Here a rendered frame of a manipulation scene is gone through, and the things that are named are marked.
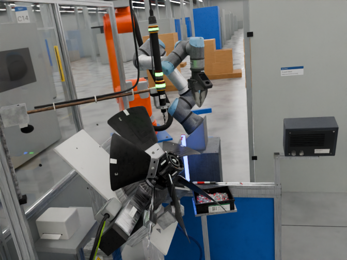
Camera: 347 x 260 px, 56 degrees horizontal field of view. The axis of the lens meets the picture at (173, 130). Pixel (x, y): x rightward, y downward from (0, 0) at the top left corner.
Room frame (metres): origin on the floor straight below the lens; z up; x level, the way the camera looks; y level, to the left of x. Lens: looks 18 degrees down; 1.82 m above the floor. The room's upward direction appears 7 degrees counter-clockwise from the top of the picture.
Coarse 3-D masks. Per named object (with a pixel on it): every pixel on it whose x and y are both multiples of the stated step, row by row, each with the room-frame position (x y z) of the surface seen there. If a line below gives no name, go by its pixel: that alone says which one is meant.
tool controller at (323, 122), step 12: (288, 120) 1.68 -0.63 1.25; (300, 120) 1.66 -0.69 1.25; (312, 120) 1.64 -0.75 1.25; (324, 120) 1.62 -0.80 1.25; (288, 132) 1.61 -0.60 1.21; (300, 132) 1.59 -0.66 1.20; (312, 132) 1.58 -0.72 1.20; (324, 132) 1.56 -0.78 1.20; (336, 132) 1.55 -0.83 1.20; (288, 144) 1.62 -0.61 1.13; (300, 144) 1.61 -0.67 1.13; (312, 144) 1.59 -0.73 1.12; (324, 144) 1.58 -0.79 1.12; (336, 144) 1.57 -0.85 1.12
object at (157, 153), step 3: (156, 144) 1.45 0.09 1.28; (150, 147) 1.44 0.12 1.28; (153, 147) 1.44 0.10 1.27; (156, 147) 1.44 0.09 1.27; (159, 147) 1.44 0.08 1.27; (147, 150) 1.43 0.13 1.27; (150, 150) 1.43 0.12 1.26; (153, 150) 1.43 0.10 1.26; (156, 150) 1.43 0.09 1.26; (159, 150) 1.43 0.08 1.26; (162, 150) 1.43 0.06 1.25; (150, 153) 1.42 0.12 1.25; (156, 153) 1.42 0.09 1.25; (159, 153) 1.42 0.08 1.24; (162, 153) 1.43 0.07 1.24; (153, 156) 1.41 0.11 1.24; (156, 156) 1.41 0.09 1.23; (159, 156) 1.41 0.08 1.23
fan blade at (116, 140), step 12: (120, 144) 1.21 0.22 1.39; (132, 144) 1.25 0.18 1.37; (120, 156) 1.19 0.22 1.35; (132, 156) 1.23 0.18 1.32; (144, 156) 1.28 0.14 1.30; (120, 168) 1.17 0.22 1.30; (132, 168) 1.21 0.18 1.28; (144, 168) 1.27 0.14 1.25; (120, 180) 1.15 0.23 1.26; (132, 180) 1.21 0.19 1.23
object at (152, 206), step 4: (152, 192) 1.29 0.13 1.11; (152, 196) 1.26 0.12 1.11; (152, 200) 1.24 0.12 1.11; (152, 204) 1.21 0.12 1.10; (152, 208) 1.18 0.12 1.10; (148, 224) 1.11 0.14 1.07; (148, 228) 1.09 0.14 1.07; (148, 232) 1.07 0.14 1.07; (148, 236) 1.05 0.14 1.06; (148, 240) 1.03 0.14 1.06; (148, 244) 1.02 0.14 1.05
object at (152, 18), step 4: (152, 12) 1.47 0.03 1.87; (152, 16) 1.46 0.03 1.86; (148, 20) 1.47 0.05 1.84; (152, 20) 1.46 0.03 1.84; (160, 92) 1.46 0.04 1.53; (164, 92) 1.46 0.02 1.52; (160, 96) 1.46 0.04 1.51; (164, 96) 1.46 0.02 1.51; (160, 100) 1.46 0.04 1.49; (164, 100) 1.46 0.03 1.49; (160, 104) 1.46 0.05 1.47; (164, 104) 1.46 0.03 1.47
